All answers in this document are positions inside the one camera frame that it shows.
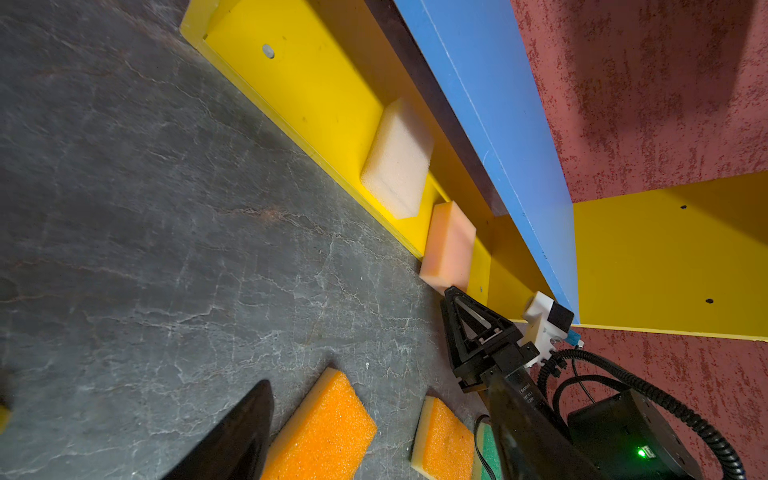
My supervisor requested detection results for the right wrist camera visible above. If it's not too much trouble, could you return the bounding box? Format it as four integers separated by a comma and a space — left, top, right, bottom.
519, 291, 584, 370

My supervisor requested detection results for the cream white sponge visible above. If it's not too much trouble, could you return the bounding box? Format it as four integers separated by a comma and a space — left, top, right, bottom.
360, 98, 434, 220

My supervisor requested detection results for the green sponge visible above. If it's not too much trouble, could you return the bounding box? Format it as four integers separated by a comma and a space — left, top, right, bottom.
477, 423, 503, 479

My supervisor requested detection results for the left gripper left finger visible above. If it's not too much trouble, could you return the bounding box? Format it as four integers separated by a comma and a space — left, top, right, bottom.
164, 379, 274, 480

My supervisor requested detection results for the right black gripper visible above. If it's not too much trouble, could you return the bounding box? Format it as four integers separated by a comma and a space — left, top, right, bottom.
440, 286, 600, 441

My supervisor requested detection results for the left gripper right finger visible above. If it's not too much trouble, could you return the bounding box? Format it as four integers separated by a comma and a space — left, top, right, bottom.
482, 371, 605, 479

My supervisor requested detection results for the yellow shelf unit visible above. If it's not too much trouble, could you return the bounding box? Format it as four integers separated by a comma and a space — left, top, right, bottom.
180, 1, 767, 341

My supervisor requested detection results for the orange sponge right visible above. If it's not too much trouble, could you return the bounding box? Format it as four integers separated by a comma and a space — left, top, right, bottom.
411, 396, 475, 479

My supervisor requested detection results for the orange sponge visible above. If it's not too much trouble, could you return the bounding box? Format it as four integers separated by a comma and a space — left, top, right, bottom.
261, 367, 377, 479
411, 396, 475, 479

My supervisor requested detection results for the salmon pink sponge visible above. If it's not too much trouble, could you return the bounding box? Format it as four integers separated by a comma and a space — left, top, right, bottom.
419, 201, 476, 295

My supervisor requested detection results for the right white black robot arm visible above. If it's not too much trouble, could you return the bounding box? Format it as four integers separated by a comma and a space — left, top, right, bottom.
441, 287, 702, 479

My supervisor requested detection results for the orange sponge left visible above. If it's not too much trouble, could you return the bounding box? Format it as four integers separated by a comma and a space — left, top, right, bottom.
261, 367, 377, 479

